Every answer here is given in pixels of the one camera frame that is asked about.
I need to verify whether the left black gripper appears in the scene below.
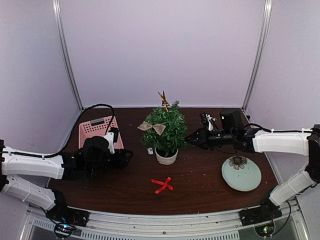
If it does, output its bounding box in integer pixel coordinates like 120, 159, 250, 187
87, 148, 133, 176

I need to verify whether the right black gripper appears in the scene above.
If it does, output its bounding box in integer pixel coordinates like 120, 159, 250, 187
184, 126, 235, 151

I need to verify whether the burlap bow ornament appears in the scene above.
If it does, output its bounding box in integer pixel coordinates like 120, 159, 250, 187
137, 121, 166, 136

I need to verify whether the red bow ornament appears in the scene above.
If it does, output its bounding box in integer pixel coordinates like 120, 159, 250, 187
151, 176, 174, 195

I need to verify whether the gold star ornament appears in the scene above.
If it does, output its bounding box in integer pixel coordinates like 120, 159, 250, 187
157, 90, 170, 112

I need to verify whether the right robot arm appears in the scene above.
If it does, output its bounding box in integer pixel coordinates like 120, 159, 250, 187
185, 108, 320, 221

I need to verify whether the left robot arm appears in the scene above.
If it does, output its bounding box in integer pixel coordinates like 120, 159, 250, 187
0, 114, 133, 222

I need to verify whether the small green christmas tree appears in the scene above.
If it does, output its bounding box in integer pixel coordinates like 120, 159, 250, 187
141, 100, 188, 158

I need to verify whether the white tree pot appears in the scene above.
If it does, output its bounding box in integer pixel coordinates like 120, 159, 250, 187
155, 148, 179, 165

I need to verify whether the pink plastic basket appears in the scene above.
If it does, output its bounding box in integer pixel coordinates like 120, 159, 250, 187
78, 116, 124, 149

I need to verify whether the light green floral plate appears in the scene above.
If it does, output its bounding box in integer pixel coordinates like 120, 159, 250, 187
221, 155, 262, 192

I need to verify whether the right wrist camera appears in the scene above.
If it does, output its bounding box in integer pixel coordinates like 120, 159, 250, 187
199, 112, 216, 131

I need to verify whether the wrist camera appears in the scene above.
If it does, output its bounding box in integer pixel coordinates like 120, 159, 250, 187
199, 112, 216, 131
104, 127, 120, 154

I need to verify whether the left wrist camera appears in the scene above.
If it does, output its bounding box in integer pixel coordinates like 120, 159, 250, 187
104, 127, 120, 154

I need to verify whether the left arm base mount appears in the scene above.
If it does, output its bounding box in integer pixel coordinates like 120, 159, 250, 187
43, 206, 90, 239

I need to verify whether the aluminium front rail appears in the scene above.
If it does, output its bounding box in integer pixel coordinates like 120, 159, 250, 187
19, 192, 313, 240

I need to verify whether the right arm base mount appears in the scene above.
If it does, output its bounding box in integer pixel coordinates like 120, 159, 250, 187
238, 206, 283, 238

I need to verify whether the right aluminium frame post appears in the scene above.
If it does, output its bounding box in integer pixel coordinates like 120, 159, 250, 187
242, 0, 273, 113

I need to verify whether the aluminium frame post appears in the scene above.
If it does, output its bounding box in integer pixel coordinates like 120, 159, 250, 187
242, 0, 273, 113
52, 0, 84, 112

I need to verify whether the left aluminium frame post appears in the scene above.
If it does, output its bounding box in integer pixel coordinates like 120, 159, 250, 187
52, 0, 84, 112

